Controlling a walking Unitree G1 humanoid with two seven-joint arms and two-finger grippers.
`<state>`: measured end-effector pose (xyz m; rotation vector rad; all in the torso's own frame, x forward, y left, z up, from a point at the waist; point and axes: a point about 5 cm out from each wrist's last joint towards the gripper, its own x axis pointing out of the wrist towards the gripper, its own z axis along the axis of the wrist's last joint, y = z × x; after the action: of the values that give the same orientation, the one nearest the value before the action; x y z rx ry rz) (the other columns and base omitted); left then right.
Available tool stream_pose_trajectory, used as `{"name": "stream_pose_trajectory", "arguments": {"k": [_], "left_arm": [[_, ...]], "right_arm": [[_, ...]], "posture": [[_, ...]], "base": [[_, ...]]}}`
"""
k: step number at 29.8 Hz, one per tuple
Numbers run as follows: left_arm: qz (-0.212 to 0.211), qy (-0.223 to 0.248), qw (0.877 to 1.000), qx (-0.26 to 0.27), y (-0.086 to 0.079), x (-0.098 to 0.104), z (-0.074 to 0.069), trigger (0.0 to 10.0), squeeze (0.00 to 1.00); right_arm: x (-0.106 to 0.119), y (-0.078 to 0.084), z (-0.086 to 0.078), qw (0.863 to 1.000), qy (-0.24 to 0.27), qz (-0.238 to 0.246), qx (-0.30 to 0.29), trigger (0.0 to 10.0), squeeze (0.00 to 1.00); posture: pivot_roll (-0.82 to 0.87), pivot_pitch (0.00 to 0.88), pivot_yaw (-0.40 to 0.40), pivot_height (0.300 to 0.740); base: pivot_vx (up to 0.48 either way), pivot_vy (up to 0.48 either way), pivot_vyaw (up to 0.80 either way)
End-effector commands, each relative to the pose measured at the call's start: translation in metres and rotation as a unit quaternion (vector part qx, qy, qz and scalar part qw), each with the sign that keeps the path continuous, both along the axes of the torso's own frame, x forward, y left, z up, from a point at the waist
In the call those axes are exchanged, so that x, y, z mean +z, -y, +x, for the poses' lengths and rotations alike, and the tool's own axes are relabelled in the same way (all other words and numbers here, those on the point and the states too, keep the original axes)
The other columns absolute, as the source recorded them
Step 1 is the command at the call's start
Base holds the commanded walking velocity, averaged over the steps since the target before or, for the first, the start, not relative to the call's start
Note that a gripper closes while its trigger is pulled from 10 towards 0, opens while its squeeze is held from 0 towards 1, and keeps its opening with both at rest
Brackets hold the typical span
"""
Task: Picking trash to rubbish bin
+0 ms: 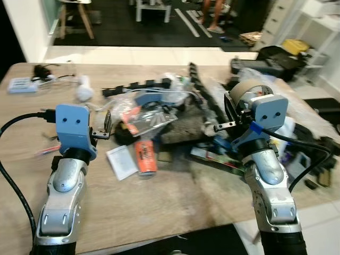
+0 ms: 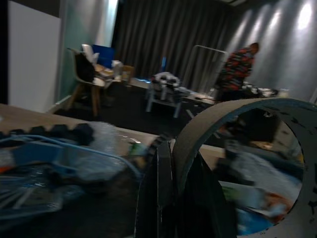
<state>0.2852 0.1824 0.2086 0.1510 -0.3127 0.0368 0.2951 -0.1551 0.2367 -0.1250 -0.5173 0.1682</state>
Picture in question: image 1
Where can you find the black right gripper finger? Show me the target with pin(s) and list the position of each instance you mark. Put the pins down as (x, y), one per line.
(226, 126)
(230, 109)

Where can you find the clear bag of parts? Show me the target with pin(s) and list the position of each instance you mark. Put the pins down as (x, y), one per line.
(149, 114)

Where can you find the pale battery box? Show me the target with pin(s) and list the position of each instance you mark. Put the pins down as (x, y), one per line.
(24, 85)

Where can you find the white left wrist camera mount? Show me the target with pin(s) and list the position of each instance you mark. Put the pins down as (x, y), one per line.
(71, 125)

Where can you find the black boxy parts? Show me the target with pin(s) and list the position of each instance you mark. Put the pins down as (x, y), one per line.
(319, 170)

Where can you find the yellow box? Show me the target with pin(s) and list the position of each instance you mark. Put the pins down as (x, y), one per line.
(295, 46)

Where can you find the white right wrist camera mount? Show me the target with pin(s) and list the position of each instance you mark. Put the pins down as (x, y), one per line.
(268, 111)

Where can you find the white furniture frame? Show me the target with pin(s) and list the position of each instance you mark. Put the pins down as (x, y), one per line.
(154, 10)

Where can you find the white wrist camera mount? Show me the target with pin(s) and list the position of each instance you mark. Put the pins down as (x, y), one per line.
(268, 111)
(71, 125)

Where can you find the small white plastic bag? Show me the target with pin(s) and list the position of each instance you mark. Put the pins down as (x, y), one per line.
(287, 133)

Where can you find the black case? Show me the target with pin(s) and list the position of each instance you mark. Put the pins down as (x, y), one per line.
(281, 61)

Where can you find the white drawer unit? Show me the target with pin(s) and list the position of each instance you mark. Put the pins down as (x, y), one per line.
(313, 26)

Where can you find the white round plastic item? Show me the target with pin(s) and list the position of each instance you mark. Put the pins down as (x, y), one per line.
(84, 91)

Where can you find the grey rough block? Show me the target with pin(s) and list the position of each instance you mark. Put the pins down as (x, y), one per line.
(183, 125)

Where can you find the black floor carpet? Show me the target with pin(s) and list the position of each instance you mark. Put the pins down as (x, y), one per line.
(133, 32)

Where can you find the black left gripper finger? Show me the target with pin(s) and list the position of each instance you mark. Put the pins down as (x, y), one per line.
(108, 122)

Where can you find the wooden stool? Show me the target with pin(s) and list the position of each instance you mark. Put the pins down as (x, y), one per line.
(74, 16)

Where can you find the green circuit board strip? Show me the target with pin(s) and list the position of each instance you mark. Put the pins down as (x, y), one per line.
(212, 159)

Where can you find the person's bare legs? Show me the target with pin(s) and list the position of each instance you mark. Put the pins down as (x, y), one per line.
(212, 16)

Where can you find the small black device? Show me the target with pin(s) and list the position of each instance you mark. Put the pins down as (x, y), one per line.
(41, 70)

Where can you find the clear plastic wrap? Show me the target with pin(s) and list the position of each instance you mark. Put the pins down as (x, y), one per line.
(249, 74)

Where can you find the blue curved plastic part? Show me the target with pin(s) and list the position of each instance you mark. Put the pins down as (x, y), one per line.
(151, 97)

